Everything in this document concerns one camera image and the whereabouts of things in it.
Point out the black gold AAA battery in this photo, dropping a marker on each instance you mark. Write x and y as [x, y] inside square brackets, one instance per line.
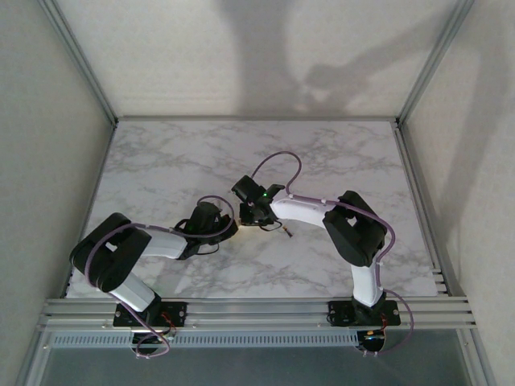
[288, 232]

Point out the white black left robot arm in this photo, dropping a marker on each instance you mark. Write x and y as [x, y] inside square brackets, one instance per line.
[161, 243]

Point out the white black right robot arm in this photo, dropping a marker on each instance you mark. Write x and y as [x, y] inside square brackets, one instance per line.
[297, 209]

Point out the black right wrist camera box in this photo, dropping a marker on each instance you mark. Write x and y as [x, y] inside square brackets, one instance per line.
[245, 188]

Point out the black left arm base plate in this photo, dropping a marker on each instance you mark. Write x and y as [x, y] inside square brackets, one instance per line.
[177, 311]

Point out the aluminium back rail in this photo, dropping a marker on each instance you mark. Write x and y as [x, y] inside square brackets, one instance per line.
[257, 119]

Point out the aluminium mounting rail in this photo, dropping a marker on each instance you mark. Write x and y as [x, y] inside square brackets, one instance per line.
[257, 311]

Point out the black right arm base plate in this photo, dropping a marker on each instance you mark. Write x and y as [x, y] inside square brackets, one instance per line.
[342, 311]

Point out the aluminium side rail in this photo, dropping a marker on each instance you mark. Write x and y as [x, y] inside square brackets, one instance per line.
[422, 209]

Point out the aluminium frame post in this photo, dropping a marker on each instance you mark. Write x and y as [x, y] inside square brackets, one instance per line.
[434, 60]
[80, 60]

